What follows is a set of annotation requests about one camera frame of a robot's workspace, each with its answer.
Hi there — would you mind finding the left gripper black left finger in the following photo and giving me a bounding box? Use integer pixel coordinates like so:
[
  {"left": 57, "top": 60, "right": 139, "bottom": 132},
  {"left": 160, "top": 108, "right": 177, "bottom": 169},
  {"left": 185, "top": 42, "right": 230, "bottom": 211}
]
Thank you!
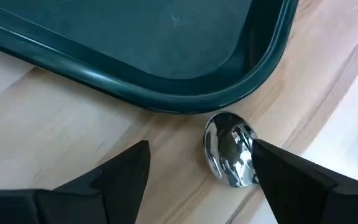
[{"left": 0, "top": 139, "right": 152, "bottom": 224}]

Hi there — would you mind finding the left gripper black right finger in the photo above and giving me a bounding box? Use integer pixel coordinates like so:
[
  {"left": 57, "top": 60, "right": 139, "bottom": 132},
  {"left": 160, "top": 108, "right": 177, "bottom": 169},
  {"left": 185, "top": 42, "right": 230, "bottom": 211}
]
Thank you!
[{"left": 251, "top": 138, "right": 358, "bottom": 224}]

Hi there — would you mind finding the metal spoon orange handle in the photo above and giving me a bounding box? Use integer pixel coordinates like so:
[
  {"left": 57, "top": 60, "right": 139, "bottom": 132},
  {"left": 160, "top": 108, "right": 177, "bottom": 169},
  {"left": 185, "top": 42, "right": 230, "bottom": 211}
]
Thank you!
[{"left": 203, "top": 111, "right": 260, "bottom": 189}]

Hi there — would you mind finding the dark green plastic tray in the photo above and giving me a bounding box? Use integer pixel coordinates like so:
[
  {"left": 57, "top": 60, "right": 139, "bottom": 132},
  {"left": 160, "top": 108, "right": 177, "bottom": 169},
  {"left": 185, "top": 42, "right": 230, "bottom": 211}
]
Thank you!
[{"left": 0, "top": 0, "right": 300, "bottom": 114}]

